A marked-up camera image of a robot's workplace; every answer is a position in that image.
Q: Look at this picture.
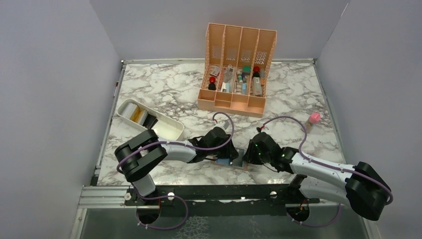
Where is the red black stamp left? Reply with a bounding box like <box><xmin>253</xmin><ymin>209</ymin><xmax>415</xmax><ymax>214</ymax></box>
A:
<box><xmin>208</xmin><ymin>76</ymin><xmax>216</xmax><ymax>91</ymax></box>

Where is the white plastic tray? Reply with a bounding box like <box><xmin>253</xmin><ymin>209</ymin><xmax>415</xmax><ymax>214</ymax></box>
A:
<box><xmin>116</xmin><ymin>99</ymin><xmax>185</xmax><ymax>140</ymax></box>

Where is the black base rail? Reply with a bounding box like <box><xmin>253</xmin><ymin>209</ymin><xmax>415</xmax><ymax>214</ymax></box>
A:
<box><xmin>124</xmin><ymin>184</ymin><xmax>319</xmax><ymax>217</ymax></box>

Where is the brown leather card holder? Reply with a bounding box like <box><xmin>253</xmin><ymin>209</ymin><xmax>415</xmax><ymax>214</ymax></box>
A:
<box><xmin>211</xmin><ymin>148</ymin><xmax>248</xmax><ymax>171</ymax></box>

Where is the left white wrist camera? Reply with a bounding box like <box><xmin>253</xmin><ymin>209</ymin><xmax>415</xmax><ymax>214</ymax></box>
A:
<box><xmin>222</xmin><ymin>120</ymin><xmax>230</xmax><ymax>129</ymax></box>

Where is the stack of cards in tray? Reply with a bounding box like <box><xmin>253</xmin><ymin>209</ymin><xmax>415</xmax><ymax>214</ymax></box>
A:
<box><xmin>121</xmin><ymin>103</ymin><xmax>158</xmax><ymax>129</ymax></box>

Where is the red black stamp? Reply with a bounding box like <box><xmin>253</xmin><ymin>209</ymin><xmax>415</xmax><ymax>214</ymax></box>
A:
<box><xmin>252</xmin><ymin>66</ymin><xmax>260</xmax><ymax>78</ymax></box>
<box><xmin>208</xmin><ymin>76</ymin><xmax>216</xmax><ymax>91</ymax></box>

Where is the red black stamp right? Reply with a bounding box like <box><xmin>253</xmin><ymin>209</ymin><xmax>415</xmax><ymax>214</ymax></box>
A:
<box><xmin>252</xmin><ymin>66</ymin><xmax>260</xmax><ymax>78</ymax></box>

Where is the pink cap small bottle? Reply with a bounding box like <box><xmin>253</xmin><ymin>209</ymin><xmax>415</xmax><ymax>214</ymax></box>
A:
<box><xmin>305</xmin><ymin>113</ymin><xmax>321</xmax><ymax>133</ymax></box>

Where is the green cap bottle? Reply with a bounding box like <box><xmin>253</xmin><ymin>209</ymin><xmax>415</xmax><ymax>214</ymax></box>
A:
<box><xmin>242</xmin><ymin>66</ymin><xmax>251</xmax><ymax>75</ymax></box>

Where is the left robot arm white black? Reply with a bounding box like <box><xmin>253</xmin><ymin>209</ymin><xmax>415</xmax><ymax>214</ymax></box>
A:
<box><xmin>114</xmin><ymin>126</ymin><xmax>239</xmax><ymax>205</ymax></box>

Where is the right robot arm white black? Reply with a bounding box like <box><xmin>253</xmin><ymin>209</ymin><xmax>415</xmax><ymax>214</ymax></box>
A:
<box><xmin>242</xmin><ymin>132</ymin><xmax>392</xmax><ymax>221</ymax></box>

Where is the peach desk organizer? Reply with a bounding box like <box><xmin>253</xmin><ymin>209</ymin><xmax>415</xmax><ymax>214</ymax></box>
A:
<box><xmin>198</xmin><ymin>23</ymin><xmax>277</xmax><ymax>118</ymax></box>

